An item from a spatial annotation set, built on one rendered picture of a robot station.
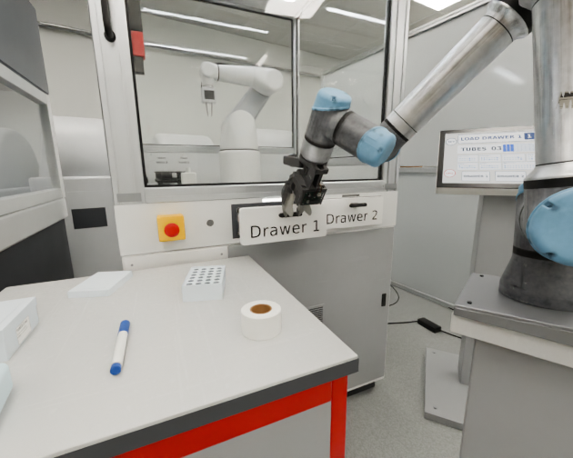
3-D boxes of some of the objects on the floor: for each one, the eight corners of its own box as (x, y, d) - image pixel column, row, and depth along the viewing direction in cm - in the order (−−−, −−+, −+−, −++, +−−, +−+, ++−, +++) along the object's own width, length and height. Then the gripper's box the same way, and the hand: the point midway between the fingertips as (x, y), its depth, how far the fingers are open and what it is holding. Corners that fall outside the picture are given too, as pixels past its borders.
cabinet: (387, 389, 139) (398, 224, 123) (150, 482, 99) (121, 256, 82) (298, 305, 225) (298, 203, 208) (152, 337, 184) (138, 212, 168)
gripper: (301, 168, 66) (281, 233, 80) (342, 168, 70) (316, 230, 84) (288, 148, 71) (272, 213, 85) (327, 149, 75) (305, 210, 90)
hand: (291, 211), depth 86 cm, fingers closed on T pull, 3 cm apart
